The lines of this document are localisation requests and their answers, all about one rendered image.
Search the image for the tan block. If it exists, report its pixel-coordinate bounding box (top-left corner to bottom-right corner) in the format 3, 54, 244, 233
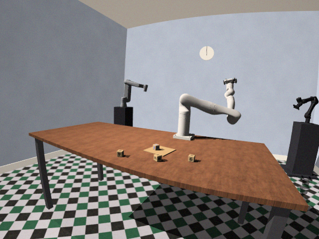
154, 154, 162, 162
117, 150, 124, 157
188, 154, 195, 162
153, 144, 160, 150

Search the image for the tan flat mat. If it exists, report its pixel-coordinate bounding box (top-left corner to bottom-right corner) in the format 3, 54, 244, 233
144, 146, 176, 156

